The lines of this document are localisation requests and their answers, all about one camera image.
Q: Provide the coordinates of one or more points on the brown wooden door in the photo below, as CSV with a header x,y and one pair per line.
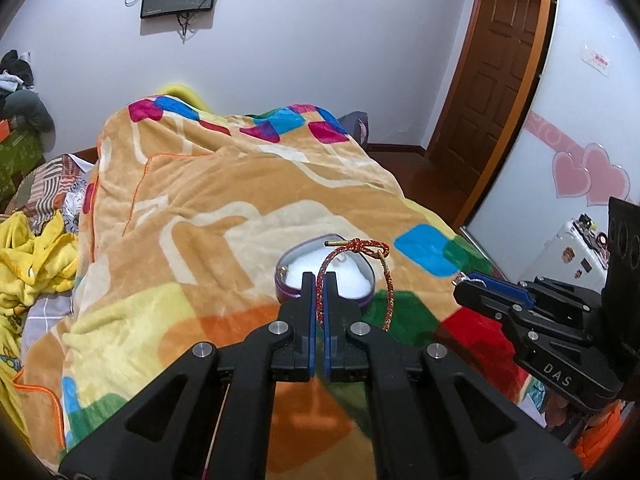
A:
x,y
495,75

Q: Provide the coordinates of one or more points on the purple heart-shaped jewelry box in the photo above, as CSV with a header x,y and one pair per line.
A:
x,y
350,280

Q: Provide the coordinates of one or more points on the red label wall sticker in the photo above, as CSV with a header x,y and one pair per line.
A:
x,y
596,60

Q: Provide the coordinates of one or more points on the orange patterned fleece blanket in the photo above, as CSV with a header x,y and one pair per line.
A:
x,y
210,195

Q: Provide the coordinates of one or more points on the white wardrobe door pink hearts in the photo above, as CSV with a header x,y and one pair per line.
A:
x,y
565,125

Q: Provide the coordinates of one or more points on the pile of dark clothes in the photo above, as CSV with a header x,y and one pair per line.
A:
x,y
20,90

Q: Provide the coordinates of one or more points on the dark purple headboard cushion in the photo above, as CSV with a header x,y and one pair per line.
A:
x,y
356,125

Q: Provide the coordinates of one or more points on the green patterned box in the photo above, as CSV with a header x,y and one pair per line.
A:
x,y
17,157

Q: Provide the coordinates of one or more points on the person's right forearm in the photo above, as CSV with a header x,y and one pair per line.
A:
x,y
600,430

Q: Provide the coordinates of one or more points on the yellow pillow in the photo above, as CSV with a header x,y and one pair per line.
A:
x,y
185,95

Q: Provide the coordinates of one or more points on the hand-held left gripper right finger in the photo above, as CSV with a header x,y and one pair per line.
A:
x,y
328,305

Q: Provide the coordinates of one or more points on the striped patchwork bedsheet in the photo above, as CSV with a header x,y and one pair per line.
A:
x,y
55,185

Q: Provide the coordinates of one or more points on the white suitcase with stickers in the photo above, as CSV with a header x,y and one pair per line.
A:
x,y
567,255

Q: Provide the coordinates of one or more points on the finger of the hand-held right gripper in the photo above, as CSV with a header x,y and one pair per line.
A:
x,y
500,287
560,365

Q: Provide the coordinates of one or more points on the yellow cartoon blanket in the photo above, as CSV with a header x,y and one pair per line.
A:
x,y
35,265

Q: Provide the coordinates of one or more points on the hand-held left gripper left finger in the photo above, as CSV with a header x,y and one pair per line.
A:
x,y
309,305

